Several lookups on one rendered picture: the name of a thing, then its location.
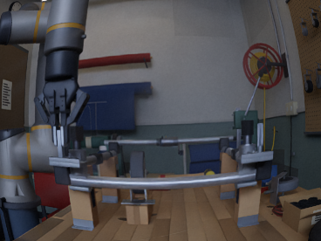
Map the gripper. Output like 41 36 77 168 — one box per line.
33 77 90 148

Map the grey swivel head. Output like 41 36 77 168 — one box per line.
220 137 275 182
48 141 120 186

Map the grey caster unit on block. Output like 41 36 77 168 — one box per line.
120 150 156 206

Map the grey brake bar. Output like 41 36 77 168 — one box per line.
103 135 236 147

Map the brown cardboard box with label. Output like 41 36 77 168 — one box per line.
0 44 31 131

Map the green roll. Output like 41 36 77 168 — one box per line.
84 134 112 149

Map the red foam tube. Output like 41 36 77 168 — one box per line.
78 52 153 70

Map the red cabinet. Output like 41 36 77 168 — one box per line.
32 171 72 211

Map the wooden support stand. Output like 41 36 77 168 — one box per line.
236 181 263 228
99 156 120 204
219 152 238 201
67 186 99 231

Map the small wooden block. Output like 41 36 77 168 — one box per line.
125 203 154 225

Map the blue crate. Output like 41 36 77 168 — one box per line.
188 141 237 176

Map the green box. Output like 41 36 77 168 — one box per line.
232 109 259 131

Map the white lever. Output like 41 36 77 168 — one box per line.
256 122 264 153

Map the beige outlet box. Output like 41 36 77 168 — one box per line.
285 100 299 117

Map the brown pegboard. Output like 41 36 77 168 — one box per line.
285 0 321 135

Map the cardboard box of black parts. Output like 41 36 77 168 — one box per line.
278 187 321 234

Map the black round object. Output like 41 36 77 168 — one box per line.
307 219 321 241

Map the black switch knob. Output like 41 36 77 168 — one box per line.
241 120 255 137
70 126 85 150

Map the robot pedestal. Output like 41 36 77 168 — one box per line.
0 196 42 241

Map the grey stroller frame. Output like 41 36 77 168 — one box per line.
48 135 275 190

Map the yellow hose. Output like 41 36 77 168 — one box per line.
262 86 277 153

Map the red hose reel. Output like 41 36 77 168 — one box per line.
242 42 290 90

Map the grey wall conduit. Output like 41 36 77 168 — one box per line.
266 0 295 103

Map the red cable coil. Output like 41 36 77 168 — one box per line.
271 203 284 218

